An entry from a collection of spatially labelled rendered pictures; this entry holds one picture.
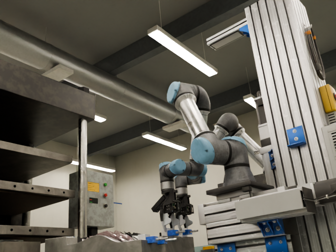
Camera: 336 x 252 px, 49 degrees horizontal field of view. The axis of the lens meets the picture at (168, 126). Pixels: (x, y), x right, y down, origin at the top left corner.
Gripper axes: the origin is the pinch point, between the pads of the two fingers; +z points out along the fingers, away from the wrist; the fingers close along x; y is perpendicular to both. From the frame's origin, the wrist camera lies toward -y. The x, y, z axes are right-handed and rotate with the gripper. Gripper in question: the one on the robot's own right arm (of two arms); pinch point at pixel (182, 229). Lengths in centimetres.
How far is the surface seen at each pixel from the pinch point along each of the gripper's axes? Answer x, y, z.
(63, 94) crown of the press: -46, -56, -97
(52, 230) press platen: -45, -67, -7
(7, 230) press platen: -73, -67, -7
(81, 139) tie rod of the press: -27, -61, -69
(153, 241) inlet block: -57, 27, 10
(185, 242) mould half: -17.5, 14.3, 9.0
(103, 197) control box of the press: 3, -73, -34
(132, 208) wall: 602, -621, -164
